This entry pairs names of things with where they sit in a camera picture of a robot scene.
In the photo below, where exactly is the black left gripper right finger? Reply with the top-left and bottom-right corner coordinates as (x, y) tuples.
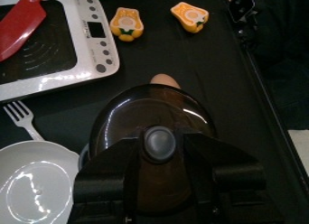
(181, 132), (267, 224)

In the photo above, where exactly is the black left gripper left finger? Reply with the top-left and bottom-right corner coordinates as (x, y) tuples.
(72, 137), (141, 224)

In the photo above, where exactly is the dark transparent pot lid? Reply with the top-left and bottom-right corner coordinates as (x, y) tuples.
(86, 83), (217, 216)

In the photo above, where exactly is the white plate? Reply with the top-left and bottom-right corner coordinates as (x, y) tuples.
(0, 139), (81, 224)

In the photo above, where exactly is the white plastic fork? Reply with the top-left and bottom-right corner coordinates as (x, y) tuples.
(2, 100), (45, 142)

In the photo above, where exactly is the tan toy egg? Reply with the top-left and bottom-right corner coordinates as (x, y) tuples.
(148, 73), (181, 90)

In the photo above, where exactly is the white toy induction cooktop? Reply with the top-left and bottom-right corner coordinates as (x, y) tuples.
(0, 0), (120, 103)

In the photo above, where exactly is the yellow toy pepper half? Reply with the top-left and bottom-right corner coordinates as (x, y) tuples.
(108, 6), (144, 42)
(168, 1), (209, 34)

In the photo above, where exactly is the red toy knife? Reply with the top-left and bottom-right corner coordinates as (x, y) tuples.
(0, 0), (49, 63)

